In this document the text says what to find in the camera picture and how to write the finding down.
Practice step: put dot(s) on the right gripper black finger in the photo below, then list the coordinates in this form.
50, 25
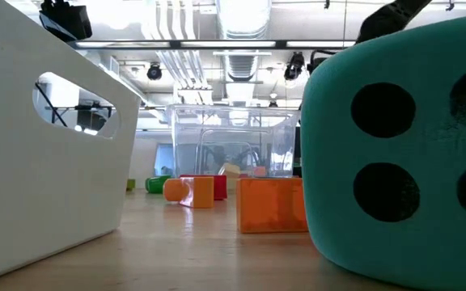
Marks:
395, 18

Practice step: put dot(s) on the teal foam die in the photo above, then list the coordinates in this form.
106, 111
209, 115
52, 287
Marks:
431, 153

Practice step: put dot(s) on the clear plastic bin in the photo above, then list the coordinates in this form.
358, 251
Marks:
184, 153

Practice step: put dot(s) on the pale yellow plastic block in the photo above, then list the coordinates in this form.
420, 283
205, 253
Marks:
230, 170

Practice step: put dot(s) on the black tripod leg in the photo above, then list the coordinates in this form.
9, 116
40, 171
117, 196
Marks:
51, 104

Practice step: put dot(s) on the black round spotlight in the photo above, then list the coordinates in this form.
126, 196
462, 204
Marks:
154, 72

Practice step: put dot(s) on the black background equipment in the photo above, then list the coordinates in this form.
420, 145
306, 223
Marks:
89, 119

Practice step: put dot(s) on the white plastic bucket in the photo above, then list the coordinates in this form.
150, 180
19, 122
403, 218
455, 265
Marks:
142, 161

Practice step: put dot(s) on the black background cabinet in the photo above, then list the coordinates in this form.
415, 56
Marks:
297, 153

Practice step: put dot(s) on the light green plastic block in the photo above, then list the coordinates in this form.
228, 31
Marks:
130, 184

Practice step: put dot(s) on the small orange-red block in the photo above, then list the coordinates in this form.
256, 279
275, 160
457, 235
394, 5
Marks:
259, 171

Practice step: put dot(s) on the yellow-orange block with stud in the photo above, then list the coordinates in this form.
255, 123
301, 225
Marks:
202, 192

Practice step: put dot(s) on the large orange plastic block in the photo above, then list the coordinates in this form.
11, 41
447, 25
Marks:
269, 206

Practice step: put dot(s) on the large red plastic block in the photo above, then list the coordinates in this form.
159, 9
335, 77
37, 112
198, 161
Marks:
221, 188

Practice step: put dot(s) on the black frame-mounted camera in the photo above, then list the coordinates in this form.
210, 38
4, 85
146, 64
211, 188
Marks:
295, 64

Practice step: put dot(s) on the black frame crossbar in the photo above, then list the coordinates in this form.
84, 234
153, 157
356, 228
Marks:
175, 44

